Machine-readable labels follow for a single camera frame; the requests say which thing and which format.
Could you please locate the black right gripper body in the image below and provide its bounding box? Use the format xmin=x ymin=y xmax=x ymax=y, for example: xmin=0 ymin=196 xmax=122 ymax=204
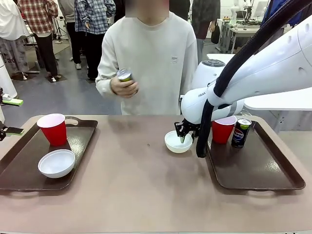
xmin=174 ymin=118 xmax=203 ymax=137

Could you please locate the white plastic bowl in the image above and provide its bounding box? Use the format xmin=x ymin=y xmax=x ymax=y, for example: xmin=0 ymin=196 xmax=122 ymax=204
xmin=38 ymin=149 xmax=76 ymax=179
xmin=164 ymin=130 xmax=193 ymax=154

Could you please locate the red plastic cup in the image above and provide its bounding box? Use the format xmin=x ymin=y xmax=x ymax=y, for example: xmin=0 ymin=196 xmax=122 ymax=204
xmin=211 ymin=116 xmax=237 ymax=145
xmin=37 ymin=113 xmax=68 ymax=147

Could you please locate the black Pepsi can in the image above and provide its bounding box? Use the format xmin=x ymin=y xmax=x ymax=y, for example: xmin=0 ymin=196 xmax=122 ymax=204
xmin=116 ymin=68 xmax=134 ymax=82
xmin=231 ymin=117 xmax=252 ymax=149

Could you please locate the person's right forearm beige sleeve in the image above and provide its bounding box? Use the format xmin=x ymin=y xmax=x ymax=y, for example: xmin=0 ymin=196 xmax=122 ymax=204
xmin=95 ymin=72 xmax=115 ymax=98

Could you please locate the person's right hand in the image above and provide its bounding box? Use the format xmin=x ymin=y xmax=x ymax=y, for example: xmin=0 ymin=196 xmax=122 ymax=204
xmin=110 ymin=77 xmax=140 ymax=98

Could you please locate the brown plastic tray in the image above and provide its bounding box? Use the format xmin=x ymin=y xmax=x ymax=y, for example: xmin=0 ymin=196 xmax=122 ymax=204
xmin=206 ymin=120 xmax=306 ymax=191
xmin=0 ymin=116 xmax=98 ymax=192

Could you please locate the bystander in white top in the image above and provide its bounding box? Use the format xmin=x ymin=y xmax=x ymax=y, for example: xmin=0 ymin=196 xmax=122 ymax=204
xmin=0 ymin=0 xmax=30 ymax=80

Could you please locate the white side table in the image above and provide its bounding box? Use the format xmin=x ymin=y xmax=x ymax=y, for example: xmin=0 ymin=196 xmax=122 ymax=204
xmin=206 ymin=53 xmax=312 ymax=112

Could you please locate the person in beige sweatshirt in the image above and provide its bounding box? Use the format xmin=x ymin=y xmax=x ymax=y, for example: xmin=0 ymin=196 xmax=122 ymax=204
xmin=95 ymin=0 xmax=198 ymax=116

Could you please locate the bystander in red plaid shirt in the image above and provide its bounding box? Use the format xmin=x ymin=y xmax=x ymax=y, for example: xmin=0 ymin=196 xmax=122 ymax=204
xmin=17 ymin=0 xmax=59 ymax=82

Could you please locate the bystander in grey clothes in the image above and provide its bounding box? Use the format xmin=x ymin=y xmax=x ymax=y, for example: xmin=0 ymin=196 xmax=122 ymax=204
xmin=58 ymin=0 xmax=83 ymax=71

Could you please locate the black handbag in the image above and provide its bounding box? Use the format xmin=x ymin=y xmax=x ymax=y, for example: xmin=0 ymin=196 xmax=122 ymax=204
xmin=210 ymin=22 xmax=221 ymax=45

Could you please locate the background work desk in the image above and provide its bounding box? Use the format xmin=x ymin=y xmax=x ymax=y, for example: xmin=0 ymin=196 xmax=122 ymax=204
xmin=216 ymin=18 xmax=261 ymax=54

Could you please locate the bystander in dark top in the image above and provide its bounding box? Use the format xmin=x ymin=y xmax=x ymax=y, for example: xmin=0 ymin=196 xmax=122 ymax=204
xmin=191 ymin=0 xmax=221 ymax=64

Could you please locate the bystander in blue plaid shirt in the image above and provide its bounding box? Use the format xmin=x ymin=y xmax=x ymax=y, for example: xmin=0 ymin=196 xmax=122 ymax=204
xmin=74 ymin=0 xmax=117 ymax=80

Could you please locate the background white robot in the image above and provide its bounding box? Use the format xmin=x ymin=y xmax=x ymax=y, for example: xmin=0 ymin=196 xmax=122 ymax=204
xmin=230 ymin=0 xmax=241 ymax=25

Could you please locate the bystander in blue jacket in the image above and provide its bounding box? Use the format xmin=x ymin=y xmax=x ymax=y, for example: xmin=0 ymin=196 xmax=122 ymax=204
xmin=259 ymin=0 xmax=303 ymax=28

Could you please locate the black sleeved right arm cable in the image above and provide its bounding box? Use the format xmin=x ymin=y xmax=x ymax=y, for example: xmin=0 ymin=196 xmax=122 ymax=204
xmin=195 ymin=0 xmax=312 ymax=159

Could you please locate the black camera tripod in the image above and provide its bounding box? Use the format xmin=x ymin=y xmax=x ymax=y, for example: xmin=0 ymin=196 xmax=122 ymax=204
xmin=53 ymin=17 xmax=71 ymax=44

